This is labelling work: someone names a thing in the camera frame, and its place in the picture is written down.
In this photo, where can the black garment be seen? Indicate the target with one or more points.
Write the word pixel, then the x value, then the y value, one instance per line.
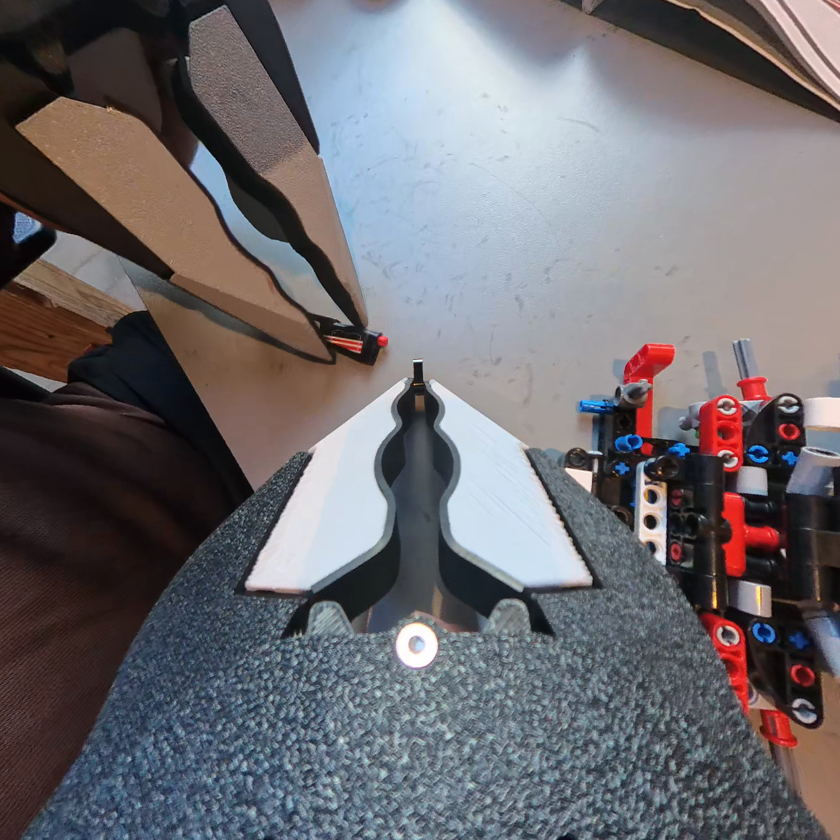
pixel 164 407

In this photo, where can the partly built toy brick car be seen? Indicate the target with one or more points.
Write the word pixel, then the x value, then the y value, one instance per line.
pixel 709 525

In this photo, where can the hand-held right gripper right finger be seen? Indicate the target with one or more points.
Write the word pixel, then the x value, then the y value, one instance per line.
pixel 518 525

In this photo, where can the grey desk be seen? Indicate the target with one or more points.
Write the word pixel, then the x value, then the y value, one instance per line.
pixel 525 229

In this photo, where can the small black toy connector pin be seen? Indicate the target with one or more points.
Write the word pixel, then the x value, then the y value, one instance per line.
pixel 418 374

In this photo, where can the person's brown shirt torso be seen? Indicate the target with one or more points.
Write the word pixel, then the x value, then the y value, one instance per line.
pixel 79 558

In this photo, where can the black striped toy brick panel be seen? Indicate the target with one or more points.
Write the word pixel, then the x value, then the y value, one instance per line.
pixel 354 344

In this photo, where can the open instruction booklet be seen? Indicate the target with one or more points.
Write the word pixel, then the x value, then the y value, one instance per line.
pixel 807 39

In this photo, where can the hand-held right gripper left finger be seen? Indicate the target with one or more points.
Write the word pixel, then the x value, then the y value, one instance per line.
pixel 328 525

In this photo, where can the wooden plank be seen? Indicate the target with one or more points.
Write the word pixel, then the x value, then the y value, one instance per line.
pixel 52 315

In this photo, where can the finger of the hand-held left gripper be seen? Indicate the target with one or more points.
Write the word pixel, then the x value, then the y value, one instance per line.
pixel 275 131
pixel 151 197

